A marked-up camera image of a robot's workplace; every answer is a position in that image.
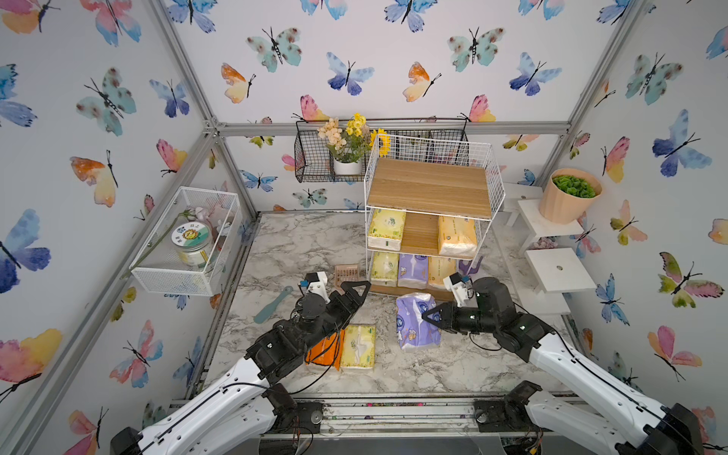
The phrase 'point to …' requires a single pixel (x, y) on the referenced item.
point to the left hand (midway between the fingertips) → (369, 292)
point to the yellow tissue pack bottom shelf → (439, 268)
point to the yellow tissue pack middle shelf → (457, 237)
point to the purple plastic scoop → (464, 268)
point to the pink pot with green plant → (568, 195)
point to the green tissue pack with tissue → (358, 347)
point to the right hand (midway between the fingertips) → (426, 315)
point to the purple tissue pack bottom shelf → (412, 271)
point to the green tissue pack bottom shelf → (385, 266)
